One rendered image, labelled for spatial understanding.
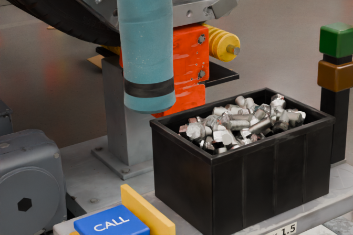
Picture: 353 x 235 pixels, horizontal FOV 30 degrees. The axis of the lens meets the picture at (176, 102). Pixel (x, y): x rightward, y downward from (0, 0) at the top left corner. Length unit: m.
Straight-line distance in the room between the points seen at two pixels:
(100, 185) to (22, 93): 1.23
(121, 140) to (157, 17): 0.47
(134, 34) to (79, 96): 1.47
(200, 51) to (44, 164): 0.36
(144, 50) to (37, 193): 0.33
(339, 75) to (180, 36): 0.39
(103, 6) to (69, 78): 1.57
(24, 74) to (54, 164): 1.62
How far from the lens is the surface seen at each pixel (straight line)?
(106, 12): 1.15
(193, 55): 1.25
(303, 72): 2.70
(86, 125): 2.25
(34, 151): 1.19
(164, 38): 1.06
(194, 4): 1.24
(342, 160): 1.01
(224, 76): 1.32
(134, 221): 0.82
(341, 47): 0.92
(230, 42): 1.32
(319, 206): 0.90
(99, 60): 2.81
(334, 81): 0.94
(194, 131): 0.83
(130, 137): 1.43
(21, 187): 1.18
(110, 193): 1.38
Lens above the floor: 0.92
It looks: 23 degrees down
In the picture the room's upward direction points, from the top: 2 degrees counter-clockwise
